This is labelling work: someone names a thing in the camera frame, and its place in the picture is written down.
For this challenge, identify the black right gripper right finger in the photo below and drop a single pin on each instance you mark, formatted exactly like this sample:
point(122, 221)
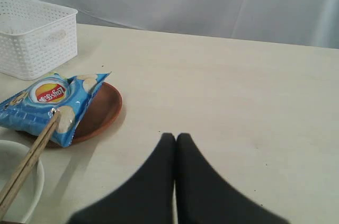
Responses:
point(203, 196)

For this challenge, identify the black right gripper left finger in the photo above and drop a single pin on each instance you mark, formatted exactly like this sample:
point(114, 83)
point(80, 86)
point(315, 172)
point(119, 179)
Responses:
point(146, 197)

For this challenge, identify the brown wooden plate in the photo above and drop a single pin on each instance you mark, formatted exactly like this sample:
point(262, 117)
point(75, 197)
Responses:
point(103, 110)

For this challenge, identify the wooden chopstick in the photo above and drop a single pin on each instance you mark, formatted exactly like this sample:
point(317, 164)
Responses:
point(23, 165)
point(34, 157)

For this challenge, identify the grey ceramic bowl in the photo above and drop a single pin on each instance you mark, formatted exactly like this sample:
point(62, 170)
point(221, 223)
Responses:
point(25, 203)

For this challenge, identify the blue snack packet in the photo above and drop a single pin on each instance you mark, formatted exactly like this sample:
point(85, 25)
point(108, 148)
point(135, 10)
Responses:
point(31, 109)

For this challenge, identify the white perforated plastic basket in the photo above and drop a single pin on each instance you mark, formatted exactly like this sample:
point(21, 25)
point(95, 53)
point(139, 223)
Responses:
point(36, 37)

